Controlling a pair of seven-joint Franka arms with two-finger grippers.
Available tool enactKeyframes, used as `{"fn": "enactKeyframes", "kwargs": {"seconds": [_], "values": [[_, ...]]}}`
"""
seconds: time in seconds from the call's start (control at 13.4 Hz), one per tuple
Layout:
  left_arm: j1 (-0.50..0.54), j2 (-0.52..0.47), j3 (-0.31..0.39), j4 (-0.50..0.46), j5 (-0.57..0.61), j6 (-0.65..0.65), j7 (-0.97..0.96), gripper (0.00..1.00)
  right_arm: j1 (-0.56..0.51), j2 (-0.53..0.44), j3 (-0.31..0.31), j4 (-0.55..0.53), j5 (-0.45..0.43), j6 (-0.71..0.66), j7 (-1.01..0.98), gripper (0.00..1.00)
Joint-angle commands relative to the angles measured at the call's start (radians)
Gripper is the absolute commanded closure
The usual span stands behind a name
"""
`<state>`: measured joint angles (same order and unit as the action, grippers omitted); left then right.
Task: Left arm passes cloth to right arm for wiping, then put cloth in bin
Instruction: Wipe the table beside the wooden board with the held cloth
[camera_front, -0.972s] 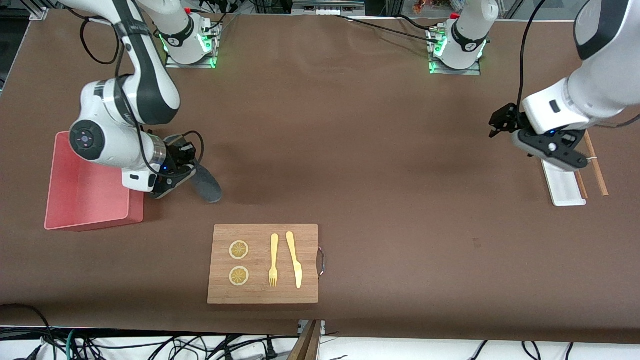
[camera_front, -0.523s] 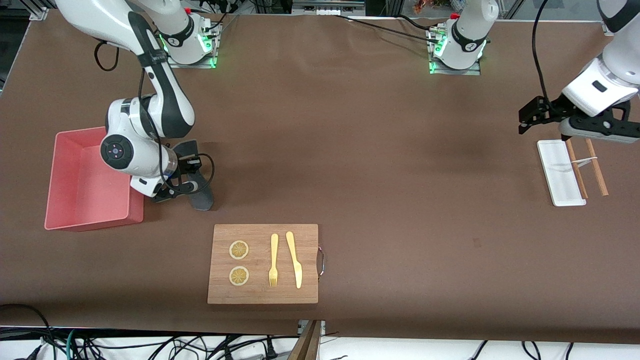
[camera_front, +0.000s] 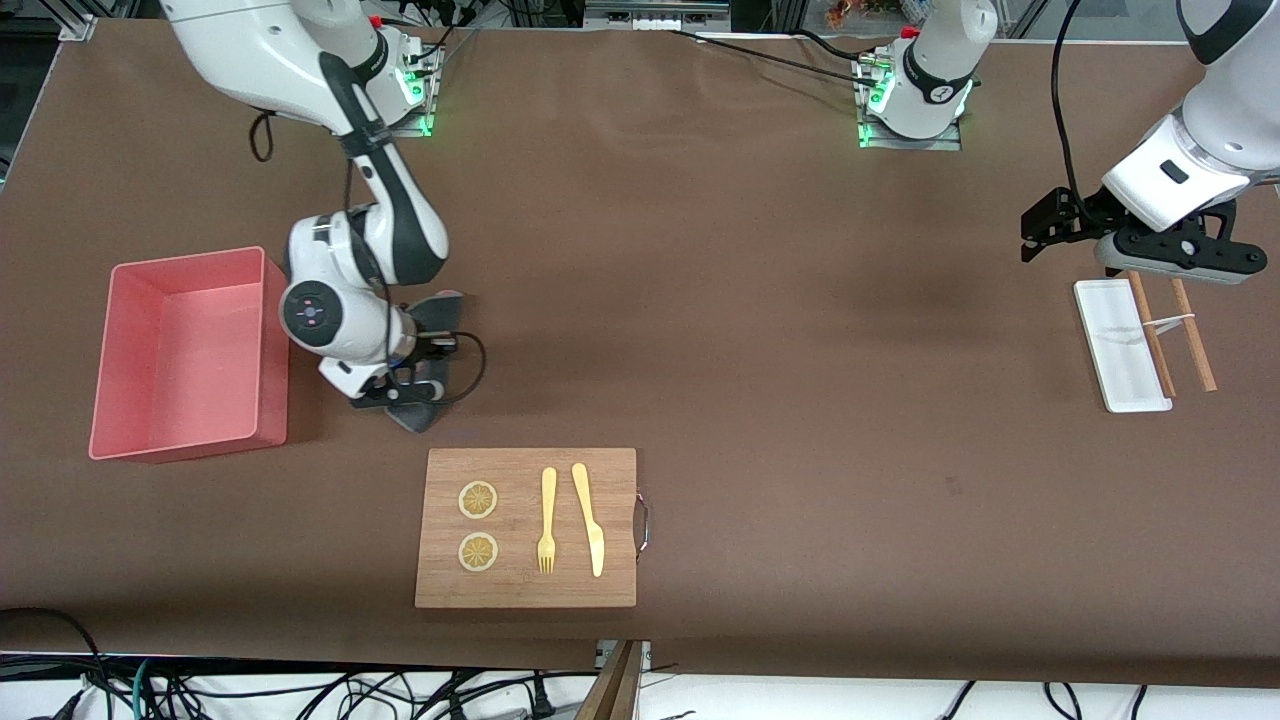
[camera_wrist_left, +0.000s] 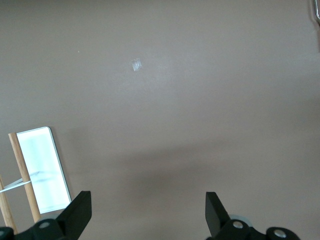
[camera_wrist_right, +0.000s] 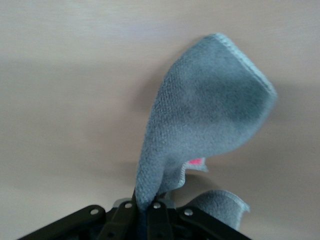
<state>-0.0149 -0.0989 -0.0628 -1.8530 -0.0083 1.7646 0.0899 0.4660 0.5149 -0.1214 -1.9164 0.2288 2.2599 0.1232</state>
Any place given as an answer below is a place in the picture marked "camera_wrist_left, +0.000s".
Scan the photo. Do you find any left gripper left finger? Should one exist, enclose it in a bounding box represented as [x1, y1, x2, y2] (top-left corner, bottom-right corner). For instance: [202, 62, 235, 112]
[0, 191, 92, 240]

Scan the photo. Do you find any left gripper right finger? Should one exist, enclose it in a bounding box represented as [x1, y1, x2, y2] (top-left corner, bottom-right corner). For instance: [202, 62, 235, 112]
[206, 191, 300, 240]

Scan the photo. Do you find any white rectangular tray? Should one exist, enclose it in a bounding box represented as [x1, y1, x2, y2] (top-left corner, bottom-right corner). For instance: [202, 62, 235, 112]
[16, 126, 73, 215]

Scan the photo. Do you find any white band on chopsticks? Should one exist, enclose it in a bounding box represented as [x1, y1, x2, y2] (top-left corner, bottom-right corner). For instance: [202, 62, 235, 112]
[0, 177, 33, 194]

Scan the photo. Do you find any brown wooden chopstick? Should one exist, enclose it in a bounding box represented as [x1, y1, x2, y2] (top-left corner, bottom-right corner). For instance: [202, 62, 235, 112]
[8, 133, 42, 224]
[0, 173, 18, 236]

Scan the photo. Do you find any small clear tape patch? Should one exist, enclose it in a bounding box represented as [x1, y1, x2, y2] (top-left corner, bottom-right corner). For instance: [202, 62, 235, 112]
[131, 57, 143, 73]

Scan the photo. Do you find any wooden cutting board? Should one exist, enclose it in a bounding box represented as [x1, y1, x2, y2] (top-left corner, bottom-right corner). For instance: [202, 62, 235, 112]
[309, 0, 320, 53]

